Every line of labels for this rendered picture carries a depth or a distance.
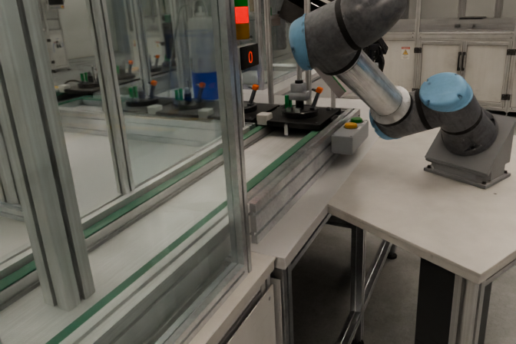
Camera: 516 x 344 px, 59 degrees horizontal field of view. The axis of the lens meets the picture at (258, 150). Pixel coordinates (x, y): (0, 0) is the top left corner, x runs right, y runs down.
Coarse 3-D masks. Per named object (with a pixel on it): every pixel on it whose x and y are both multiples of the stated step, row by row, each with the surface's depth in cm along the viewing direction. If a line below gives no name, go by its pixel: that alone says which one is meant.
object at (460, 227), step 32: (384, 160) 148; (416, 160) 147; (512, 160) 142; (352, 192) 127; (384, 192) 126; (416, 192) 124; (448, 192) 123; (480, 192) 122; (512, 192) 121; (384, 224) 108; (416, 224) 108; (448, 224) 107; (480, 224) 106; (512, 224) 105; (448, 256) 94; (480, 256) 94; (512, 256) 96
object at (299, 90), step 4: (296, 80) 164; (300, 80) 163; (292, 84) 163; (296, 84) 162; (300, 84) 161; (304, 84) 163; (292, 88) 163; (296, 88) 162; (300, 88) 162; (304, 88) 164; (292, 92) 164; (296, 92) 163; (300, 92) 162; (304, 92) 162; (308, 92) 164; (292, 96) 164; (296, 96) 163; (300, 96) 163; (304, 96) 162; (308, 96) 164; (292, 100) 165; (296, 100) 164; (300, 100) 163; (304, 100) 163
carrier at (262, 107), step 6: (246, 102) 181; (246, 108) 172; (252, 108) 174; (258, 108) 179; (264, 108) 178; (270, 108) 178; (246, 114) 170; (252, 114) 170; (246, 120) 164; (252, 120) 164
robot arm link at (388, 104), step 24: (336, 0) 94; (312, 24) 95; (336, 24) 92; (312, 48) 97; (336, 48) 95; (360, 48) 96; (336, 72) 102; (360, 72) 106; (360, 96) 114; (384, 96) 115; (408, 96) 121; (384, 120) 123; (408, 120) 123
